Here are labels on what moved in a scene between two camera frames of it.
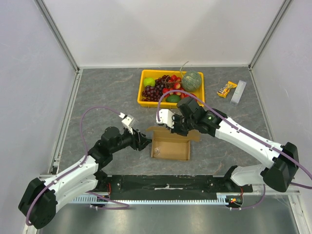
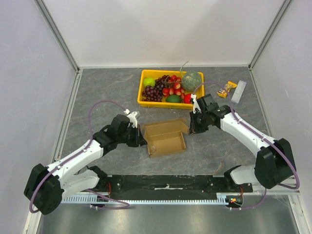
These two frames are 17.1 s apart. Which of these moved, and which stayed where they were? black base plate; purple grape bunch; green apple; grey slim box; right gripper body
Moved: right gripper body
Stayed: green apple; grey slim box; black base plate; purple grape bunch
